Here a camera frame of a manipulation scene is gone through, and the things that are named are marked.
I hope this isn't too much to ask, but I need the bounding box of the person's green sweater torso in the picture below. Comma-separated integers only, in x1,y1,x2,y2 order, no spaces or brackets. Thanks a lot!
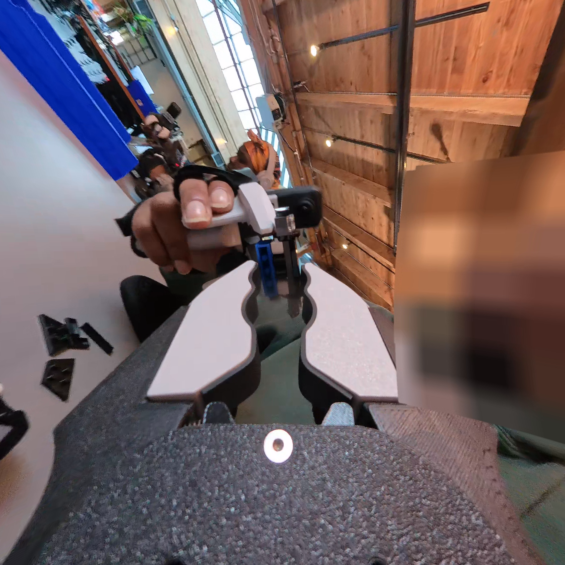
234,300,565,565

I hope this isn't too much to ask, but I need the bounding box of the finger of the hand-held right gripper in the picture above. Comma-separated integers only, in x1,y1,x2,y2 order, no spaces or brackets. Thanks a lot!
238,182,278,235

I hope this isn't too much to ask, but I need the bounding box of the green potted plant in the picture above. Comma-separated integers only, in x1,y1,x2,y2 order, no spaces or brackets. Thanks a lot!
112,4,156,38

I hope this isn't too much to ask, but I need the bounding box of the blue and black lego assembly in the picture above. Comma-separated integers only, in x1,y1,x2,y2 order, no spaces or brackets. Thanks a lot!
255,213,305,319

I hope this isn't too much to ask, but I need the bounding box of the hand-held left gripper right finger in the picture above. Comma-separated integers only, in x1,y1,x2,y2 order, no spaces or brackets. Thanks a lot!
299,262,398,422

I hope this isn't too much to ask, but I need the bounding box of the small black lego wedge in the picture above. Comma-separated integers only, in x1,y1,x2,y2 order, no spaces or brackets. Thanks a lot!
38,314,90,357

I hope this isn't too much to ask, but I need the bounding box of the black lego bar tile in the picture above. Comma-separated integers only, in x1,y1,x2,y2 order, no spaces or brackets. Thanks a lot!
81,322,114,356

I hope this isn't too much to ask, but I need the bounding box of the blue plastic bin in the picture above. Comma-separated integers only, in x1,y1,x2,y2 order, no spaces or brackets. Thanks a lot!
0,0,139,182

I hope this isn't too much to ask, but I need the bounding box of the white mounted device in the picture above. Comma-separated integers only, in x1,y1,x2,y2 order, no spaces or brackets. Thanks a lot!
256,92,288,129

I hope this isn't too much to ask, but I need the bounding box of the person's right hand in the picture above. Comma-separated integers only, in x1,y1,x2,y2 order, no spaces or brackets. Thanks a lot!
130,179,241,274

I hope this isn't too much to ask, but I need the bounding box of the black wrist rest pad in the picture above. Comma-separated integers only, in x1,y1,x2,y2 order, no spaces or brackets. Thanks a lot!
120,276,188,343

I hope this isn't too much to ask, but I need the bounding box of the black track light rail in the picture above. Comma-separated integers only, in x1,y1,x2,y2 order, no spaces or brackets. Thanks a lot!
318,2,491,50

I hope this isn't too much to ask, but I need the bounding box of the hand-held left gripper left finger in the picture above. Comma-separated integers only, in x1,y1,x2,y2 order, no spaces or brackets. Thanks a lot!
147,260,261,420

